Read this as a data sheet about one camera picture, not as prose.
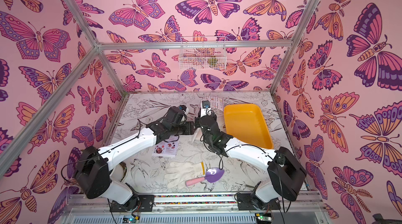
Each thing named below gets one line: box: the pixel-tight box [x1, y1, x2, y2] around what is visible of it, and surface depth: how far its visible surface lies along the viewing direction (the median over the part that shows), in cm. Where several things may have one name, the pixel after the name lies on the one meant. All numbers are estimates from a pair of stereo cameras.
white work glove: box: [164, 161, 206, 190], surface depth 85 cm
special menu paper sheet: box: [152, 135, 180, 158], surface depth 92 cm
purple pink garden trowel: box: [185, 167, 225, 187], surface depth 83 cm
